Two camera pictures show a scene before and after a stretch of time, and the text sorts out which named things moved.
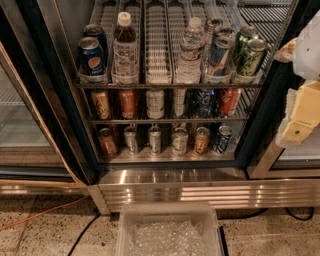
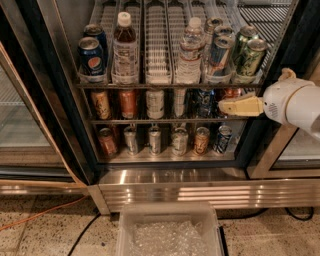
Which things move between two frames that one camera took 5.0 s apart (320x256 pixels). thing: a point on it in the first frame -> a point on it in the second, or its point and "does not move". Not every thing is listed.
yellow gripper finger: x=306 y=112 -> x=250 y=106
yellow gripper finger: x=287 y=51 -> x=287 y=73
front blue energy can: x=220 y=56 does not move
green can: x=250 y=60 does not move
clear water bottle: x=189 y=60 does not move
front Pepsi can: x=90 y=56 does not move
